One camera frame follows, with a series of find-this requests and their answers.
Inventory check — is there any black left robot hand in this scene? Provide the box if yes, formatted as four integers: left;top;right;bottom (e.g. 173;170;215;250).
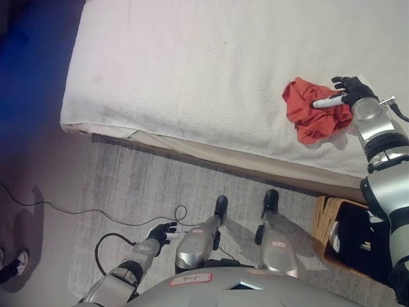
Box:
147;221;178;248

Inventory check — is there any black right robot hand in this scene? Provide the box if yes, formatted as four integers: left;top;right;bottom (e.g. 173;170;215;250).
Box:
311;75;380;109

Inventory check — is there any orange cloth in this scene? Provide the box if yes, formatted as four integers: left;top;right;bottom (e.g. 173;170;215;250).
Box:
281;77;355;145

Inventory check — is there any beige bed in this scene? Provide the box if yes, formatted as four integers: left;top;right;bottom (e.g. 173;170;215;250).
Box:
61;123;369;203

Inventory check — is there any wicker laundry basket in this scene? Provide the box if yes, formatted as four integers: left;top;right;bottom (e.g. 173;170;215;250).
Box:
314;195;394;283

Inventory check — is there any small white item in basket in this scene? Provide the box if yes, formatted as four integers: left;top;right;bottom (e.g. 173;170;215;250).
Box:
330;221;342;254

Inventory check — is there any white bed with blanket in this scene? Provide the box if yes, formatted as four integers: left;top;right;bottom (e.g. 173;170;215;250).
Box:
59;0;409;179

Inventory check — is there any silver left robot leg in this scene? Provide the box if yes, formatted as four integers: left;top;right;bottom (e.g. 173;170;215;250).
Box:
174;195;229;275

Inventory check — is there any silver robot leg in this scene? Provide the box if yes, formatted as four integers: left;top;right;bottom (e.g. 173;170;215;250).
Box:
254;189;300;278
174;195;229;275

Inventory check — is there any grey rug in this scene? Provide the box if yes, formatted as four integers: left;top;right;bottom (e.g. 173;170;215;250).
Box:
68;139;399;307

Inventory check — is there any grey robot torso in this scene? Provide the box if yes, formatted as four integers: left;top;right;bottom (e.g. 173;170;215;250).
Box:
126;266;399;307

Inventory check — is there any silver right robot leg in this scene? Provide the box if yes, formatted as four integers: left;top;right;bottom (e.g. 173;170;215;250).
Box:
254;189;300;278

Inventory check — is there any person's foot in white shoe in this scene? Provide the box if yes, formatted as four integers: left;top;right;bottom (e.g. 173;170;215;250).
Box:
0;248;30;285

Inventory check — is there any black cloth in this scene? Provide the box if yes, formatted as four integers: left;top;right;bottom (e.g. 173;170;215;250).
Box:
334;202;393;276

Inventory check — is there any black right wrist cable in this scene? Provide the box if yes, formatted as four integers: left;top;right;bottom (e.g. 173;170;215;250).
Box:
378;95;409;123

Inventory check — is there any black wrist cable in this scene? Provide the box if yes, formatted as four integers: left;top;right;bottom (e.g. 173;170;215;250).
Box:
378;95;409;123
95;232;139;276

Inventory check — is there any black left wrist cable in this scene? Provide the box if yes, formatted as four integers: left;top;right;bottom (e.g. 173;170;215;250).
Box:
95;232;139;276

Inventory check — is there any thin black floor cable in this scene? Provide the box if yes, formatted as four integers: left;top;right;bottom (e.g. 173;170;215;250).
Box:
0;182;190;233

